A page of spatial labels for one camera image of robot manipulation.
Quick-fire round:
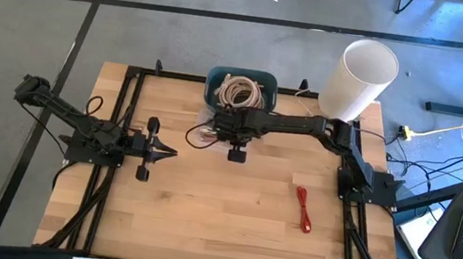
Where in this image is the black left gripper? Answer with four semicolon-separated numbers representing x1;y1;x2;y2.
119;112;182;186

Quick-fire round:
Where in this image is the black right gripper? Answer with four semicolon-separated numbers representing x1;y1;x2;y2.
207;103;272;167

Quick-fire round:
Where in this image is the thick white cable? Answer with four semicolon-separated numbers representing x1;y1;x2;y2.
213;71;270;113

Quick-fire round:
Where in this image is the thin white cable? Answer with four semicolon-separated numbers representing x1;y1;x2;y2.
221;77;264;111

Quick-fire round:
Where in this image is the teal plastic bin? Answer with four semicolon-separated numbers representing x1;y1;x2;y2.
201;63;282;121

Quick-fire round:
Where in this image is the white cylindrical table lamp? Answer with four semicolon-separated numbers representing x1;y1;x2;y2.
306;32;403;129

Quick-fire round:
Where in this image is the white flat box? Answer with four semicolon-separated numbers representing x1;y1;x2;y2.
391;201;446;259

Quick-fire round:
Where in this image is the white lamp cord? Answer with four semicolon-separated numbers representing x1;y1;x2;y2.
292;87;324;119

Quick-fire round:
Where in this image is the red braided cable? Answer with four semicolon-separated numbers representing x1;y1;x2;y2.
291;185;318;235

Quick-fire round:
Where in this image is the yellow extension cord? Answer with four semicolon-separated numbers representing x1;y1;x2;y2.
397;99;463;149

